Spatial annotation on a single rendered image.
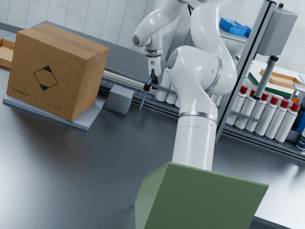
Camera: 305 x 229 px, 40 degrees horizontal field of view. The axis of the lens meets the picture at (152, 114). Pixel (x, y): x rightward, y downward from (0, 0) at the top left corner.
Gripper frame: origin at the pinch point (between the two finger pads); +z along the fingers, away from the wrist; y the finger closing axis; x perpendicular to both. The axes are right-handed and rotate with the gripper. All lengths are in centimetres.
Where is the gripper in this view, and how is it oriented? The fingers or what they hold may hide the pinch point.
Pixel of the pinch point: (154, 85)
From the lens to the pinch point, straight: 204.0
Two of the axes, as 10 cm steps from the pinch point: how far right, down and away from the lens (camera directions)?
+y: 1.3, -3.8, 9.1
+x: -9.9, -0.1, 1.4
